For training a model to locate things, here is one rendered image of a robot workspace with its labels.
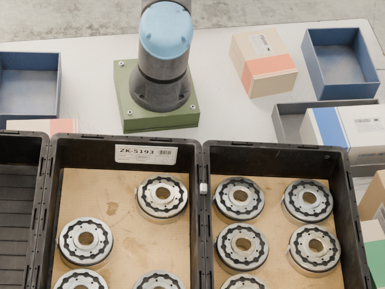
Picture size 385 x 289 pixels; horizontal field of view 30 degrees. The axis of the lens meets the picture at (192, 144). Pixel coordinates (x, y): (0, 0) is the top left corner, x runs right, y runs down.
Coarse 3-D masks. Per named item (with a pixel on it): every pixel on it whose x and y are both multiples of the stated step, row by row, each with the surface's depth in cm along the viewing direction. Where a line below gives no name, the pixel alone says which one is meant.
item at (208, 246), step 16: (208, 144) 144; (224, 144) 144; (240, 144) 145; (256, 144) 145; (272, 144) 146; (288, 144) 146; (304, 144) 146; (208, 160) 142; (208, 176) 140; (208, 192) 137; (352, 192) 141; (208, 208) 135; (352, 208) 138; (208, 224) 135; (352, 224) 137; (208, 240) 131; (208, 256) 129; (208, 272) 127; (368, 272) 130; (208, 288) 125; (368, 288) 128
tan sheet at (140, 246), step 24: (72, 168) 149; (72, 192) 146; (96, 192) 146; (120, 192) 147; (72, 216) 143; (96, 216) 143; (120, 216) 144; (120, 240) 140; (144, 240) 141; (168, 240) 142; (120, 264) 137; (144, 264) 138; (168, 264) 138; (120, 288) 134
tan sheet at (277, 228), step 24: (264, 192) 151; (216, 216) 146; (264, 216) 147; (288, 240) 144; (216, 264) 139; (288, 264) 141; (216, 288) 136; (288, 288) 138; (312, 288) 138; (336, 288) 139
